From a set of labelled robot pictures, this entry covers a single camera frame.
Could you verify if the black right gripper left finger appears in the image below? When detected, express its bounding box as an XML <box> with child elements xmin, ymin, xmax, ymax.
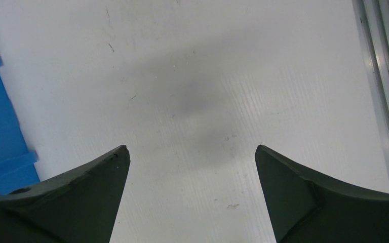
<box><xmin>0</xmin><ymin>145</ymin><xmax>130</xmax><ymax>242</ymax></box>

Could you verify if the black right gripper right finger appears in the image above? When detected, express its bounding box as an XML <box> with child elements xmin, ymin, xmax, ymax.
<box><xmin>255</xmin><ymin>145</ymin><xmax>389</xmax><ymax>242</ymax></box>

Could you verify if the right table edge rail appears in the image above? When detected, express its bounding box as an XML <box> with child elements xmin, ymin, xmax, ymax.
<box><xmin>353</xmin><ymin>1</ymin><xmax>389</xmax><ymax>178</ymax></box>

